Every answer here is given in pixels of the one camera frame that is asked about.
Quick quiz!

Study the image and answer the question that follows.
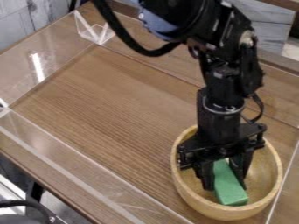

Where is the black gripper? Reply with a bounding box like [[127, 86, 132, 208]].
[[176, 88, 267, 191]]

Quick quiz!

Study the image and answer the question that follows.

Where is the green rectangular block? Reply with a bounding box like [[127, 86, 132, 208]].
[[214, 159, 248, 207]]

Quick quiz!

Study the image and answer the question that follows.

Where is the light brown wooden bowl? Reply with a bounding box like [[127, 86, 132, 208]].
[[171, 125, 284, 221]]

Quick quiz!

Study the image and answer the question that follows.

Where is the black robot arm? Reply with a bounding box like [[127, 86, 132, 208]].
[[136, 0, 267, 191]]

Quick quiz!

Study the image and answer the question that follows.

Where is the clear acrylic tray enclosure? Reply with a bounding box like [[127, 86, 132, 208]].
[[0, 16, 299, 224]]

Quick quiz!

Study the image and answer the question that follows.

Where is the black cable lower left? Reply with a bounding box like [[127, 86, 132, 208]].
[[0, 199, 57, 224]]

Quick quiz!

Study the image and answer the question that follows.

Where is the black metal table bracket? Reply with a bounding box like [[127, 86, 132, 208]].
[[25, 181, 68, 224]]

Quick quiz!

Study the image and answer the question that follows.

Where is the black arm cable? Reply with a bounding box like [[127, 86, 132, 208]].
[[89, 0, 183, 58]]

